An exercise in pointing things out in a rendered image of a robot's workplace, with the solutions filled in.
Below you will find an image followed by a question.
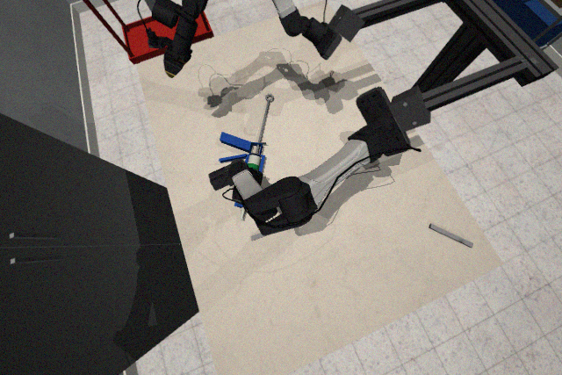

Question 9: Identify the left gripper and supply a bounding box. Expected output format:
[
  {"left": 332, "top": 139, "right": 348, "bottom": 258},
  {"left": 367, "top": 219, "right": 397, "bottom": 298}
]
[{"left": 249, "top": 168, "right": 263, "bottom": 185}]

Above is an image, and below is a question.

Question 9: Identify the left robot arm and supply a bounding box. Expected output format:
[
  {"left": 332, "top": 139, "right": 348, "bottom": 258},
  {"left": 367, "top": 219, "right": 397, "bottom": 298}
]
[{"left": 209, "top": 90, "right": 408, "bottom": 227}]

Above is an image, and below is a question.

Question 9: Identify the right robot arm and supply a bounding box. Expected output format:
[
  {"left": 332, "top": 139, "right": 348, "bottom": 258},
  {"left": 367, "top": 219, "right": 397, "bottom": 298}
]
[{"left": 147, "top": 0, "right": 336, "bottom": 55}]

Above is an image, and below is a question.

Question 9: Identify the grey sealant cartridge with green label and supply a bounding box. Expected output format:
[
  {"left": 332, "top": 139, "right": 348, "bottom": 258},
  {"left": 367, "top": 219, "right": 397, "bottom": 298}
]
[{"left": 241, "top": 155, "right": 261, "bottom": 220}]

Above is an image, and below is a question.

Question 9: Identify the blue sealant gun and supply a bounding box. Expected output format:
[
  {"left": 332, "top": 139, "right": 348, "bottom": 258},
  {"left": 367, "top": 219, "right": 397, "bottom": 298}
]
[{"left": 219, "top": 94, "right": 273, "bottom": 172}]

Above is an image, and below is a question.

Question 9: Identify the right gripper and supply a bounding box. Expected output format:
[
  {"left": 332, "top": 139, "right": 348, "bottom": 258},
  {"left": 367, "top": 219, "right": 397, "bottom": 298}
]
[{"left": 163, "top": 32, "right": 192, "bottom": 78}]

